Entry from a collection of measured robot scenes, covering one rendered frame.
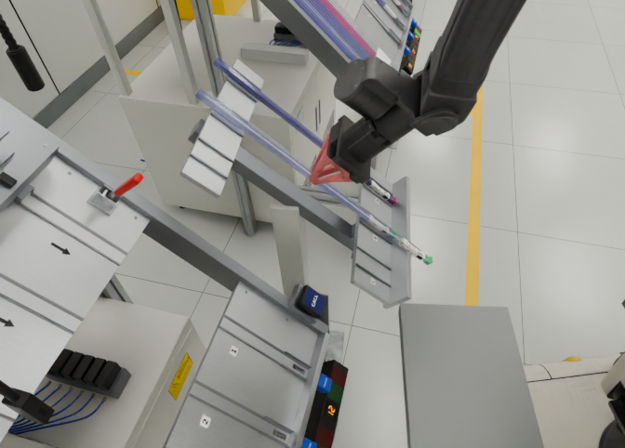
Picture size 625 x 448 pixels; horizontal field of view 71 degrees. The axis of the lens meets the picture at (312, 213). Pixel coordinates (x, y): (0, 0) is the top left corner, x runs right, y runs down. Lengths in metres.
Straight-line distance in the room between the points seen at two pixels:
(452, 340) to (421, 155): 1.45
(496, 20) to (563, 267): 1.63
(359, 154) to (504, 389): 0.58
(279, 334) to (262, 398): 0.11
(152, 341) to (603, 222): 1.88
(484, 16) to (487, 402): 0.72
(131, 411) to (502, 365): 0.74
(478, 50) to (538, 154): 2.01
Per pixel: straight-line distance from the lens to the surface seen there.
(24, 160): 0.66
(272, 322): 0.80
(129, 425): 0.98
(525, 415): 1.00
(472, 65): 0.53
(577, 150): 2.62
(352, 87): 0.57
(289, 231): 0.97
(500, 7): 0.48
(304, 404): 0.80
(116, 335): 1.08
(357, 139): 0.64
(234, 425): 0.74
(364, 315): 1.71
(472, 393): 0.99
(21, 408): 0.47
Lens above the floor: 1.49
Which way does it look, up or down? 48 degrees down
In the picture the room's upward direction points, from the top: 3 degrees counter-clockwise
